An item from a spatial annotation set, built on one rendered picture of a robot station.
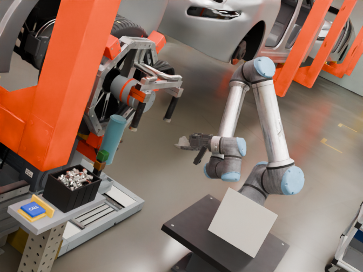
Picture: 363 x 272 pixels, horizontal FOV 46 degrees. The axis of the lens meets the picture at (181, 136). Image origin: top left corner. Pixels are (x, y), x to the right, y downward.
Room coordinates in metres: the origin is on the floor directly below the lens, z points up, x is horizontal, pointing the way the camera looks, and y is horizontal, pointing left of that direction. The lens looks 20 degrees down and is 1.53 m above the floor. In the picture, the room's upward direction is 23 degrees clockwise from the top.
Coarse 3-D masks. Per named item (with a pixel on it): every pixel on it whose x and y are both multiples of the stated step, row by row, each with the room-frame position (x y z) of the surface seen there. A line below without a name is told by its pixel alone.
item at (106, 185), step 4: (104, 180) 2.43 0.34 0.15; (108, 180) 2.45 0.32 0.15; (112, 180) 2.44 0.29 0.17; (100, 184) 2.37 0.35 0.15; (104, 184) 2.35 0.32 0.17; (108, 184) 2.39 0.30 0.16; (112, 184) 2.44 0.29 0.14; (100, 188) 2.32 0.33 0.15; (104, 188) 2.36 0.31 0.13; (108, 188) 2.41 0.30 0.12; (40, 192) 2.03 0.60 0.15; (100, 192) 2.33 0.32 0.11; (104, 192) 2.38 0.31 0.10
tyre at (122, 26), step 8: (120, 16) 2.25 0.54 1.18; (120, 24) 2.12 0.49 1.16; (128, 24) 2.16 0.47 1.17; (136, 24) 2.23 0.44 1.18; (112, 32) 2.05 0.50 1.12; (120, 32) 2.11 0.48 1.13; (128, 32) 2.17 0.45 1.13; (136, 32) 2.24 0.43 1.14; (144, 32) 2.31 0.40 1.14; (144, 56) 2.40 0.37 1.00; (40, 72) 1.97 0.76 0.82; (120, 112) 2.36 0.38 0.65; (80, 128) 2.05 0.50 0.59
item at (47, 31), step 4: (52, 20) 2.35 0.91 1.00; (44, 24) 2.30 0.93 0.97; (48, 24) 2.31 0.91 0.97; (52, 24) 2.33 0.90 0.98; (40, 28) 2.28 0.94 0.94; (44, 28) 2.28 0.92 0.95; (48, 28) 2.30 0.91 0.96; (52, 28) 2.33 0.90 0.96; (40, 32) 2.28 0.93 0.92; (44, 32) 2.29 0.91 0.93; (48, 32) 2.31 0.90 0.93; (36, 36) 2.26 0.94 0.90; (48, 36) 2.32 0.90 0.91; (48, 40) 2.33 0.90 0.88; (48, 44) 2.33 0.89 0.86; (32, 56) 2.27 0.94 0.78; (32, 60) 2.29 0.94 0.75; (36, 60) 2.28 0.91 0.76; (40, 60) 2.31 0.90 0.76; (36, 64) 2.29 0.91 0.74; (40, 64) 2.32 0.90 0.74
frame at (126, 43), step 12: (120, 48) 2.03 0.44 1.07; (132, 48) 2.10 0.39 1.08; (144, 48) 2.20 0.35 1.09; (108, 60) 1.97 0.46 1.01; (156, 60) 2.36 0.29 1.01; (96, 84) 1.92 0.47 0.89; (96, 96) 1.95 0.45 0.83; (132, 108) 2.39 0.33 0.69; (96, 120) 2.01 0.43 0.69; (96, 132) 2.04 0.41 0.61
